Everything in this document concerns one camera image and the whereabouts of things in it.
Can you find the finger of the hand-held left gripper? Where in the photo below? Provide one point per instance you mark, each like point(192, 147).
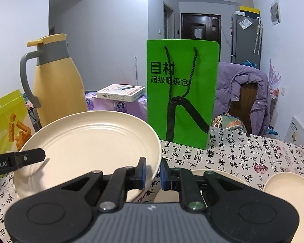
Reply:
point(30, 157)

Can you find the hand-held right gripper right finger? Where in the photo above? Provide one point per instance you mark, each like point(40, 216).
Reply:
point(163, 176)

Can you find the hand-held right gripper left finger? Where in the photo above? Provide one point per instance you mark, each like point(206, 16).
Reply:
point(141, 174)

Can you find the cream ribbed plate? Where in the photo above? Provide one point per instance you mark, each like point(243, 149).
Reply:
point(167, 196)
point(288, 187)
point(91, 141)

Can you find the yellow-green snack bag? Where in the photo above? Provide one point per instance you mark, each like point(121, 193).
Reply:
point(2, 126)

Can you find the purple tissue pack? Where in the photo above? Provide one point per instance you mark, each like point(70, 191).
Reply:
point(131, 107)

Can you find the green paper bag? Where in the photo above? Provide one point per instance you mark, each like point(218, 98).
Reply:
point(192, 111)

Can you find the yellow thermos jug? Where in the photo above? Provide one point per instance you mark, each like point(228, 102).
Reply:
point(55, 86)

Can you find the wicker basket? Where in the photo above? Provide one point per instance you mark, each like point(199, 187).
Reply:
point(217, 121)

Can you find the calligraphy print tablecloth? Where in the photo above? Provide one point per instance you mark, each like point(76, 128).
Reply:
point(243, 154)

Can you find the flat white cardboard box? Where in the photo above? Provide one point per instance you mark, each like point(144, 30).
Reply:
point(116, 93)

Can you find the patterned seat cushion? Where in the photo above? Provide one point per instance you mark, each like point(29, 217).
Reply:
point(235, 124)

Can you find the white mop stick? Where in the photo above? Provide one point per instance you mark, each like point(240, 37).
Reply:
point(136, 70)

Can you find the brown wooden chair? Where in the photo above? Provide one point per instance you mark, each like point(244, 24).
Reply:
point(243, 101)

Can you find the purple padded jacket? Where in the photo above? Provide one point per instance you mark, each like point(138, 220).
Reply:
point(228, 81)

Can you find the storage rack with bottles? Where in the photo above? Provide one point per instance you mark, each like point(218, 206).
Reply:
point(274, 111)

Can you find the blue plastic bag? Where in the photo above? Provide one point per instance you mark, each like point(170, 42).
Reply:
point(250, 63)

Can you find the dark brown entrance door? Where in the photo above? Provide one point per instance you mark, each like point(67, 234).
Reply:
point(187, 30)

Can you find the grey refrigerator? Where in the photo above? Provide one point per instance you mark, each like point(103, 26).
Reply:
point(245, 45)

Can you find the white folded umbrella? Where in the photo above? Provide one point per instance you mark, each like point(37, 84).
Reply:
point(258, 35)

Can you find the clear plastic bag on refrigerator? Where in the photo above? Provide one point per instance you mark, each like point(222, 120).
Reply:
point(245, 23)

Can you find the small white box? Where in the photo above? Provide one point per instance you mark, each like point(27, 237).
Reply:
point(239, 13)

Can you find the yellow and black box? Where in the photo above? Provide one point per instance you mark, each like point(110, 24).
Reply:
point(250, 9)

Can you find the white wall socket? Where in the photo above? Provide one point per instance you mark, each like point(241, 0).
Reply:
point(283, 91)

